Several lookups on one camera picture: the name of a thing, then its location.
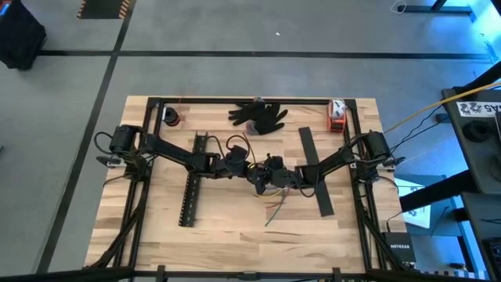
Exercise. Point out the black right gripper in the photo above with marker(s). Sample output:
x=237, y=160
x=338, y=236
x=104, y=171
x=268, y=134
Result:
x=287, y=178

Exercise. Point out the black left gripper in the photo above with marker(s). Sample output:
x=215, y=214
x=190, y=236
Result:
x=235, y=170

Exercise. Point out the black raceway cover strip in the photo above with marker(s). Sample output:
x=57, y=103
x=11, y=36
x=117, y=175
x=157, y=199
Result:
x=323, y=196

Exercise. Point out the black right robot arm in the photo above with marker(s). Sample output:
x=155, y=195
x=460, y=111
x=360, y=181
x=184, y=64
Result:
x=332, y=160

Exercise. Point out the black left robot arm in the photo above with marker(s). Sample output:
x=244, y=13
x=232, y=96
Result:
x=172, y=150

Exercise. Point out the orange tape dispenser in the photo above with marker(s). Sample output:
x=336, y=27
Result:
x=336, y=121

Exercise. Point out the black tape roll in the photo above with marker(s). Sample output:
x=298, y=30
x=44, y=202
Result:
x=170, y=116

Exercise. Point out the white paper sheet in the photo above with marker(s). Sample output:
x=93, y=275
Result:
x=419, y=215

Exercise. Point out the black rig crossbar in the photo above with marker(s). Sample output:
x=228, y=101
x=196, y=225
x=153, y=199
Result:
x=78, y=274

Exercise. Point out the black side desk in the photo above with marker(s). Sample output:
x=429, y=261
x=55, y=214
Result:
x=485, y=219
x=481, y=156

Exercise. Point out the white label sign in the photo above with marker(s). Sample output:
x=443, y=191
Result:
x=477, y=109

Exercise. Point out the hazard striped floor mat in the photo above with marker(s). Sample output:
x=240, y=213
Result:
x=103, y=8

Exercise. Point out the black desk foot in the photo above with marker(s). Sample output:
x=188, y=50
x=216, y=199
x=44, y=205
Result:
x=438, y=8

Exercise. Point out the black equipment case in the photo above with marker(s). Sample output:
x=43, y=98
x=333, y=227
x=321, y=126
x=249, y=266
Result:
x=19, y=35

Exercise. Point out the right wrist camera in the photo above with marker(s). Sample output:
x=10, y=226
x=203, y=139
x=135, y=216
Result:
x=275, y=161

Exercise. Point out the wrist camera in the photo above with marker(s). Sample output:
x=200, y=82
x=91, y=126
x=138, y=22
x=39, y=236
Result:
x=236, y=153
x=275, y=161

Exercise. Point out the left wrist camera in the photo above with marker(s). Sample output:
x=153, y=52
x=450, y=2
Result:
x=236, y=153

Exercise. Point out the black Netgear switch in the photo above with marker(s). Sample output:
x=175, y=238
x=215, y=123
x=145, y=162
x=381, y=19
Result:
x=399, y=248

